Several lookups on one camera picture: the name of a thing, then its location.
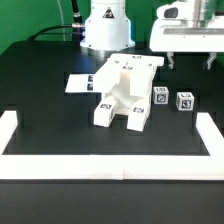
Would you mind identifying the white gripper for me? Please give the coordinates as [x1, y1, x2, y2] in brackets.
[149, 1, 224, 70]

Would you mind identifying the black cable with connector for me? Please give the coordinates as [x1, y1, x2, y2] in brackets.
[27, 0, 86, 42]

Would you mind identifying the white U-shaped fence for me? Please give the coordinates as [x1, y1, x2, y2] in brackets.
[0, 111, 224, 180]

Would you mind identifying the white chair back frame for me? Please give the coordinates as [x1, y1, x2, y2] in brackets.
[93, 53, 164, 97]

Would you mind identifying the thin grey cable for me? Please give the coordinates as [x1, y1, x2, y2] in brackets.
[55, 0, 66, 42]

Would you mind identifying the white chair seat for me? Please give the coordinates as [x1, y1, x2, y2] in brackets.
[110, 66, 150, 115]

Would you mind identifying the white marker sheet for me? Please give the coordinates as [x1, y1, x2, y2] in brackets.
[65, 74, 94, 93]

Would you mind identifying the small white marker cube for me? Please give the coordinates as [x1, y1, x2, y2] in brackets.
[153, 87, 169, 104]

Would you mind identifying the right white marker cube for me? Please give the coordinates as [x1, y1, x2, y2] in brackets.
[176, 92, 194, 111]

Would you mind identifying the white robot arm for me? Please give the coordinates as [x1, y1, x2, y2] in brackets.
[80, 0, 224, 67]

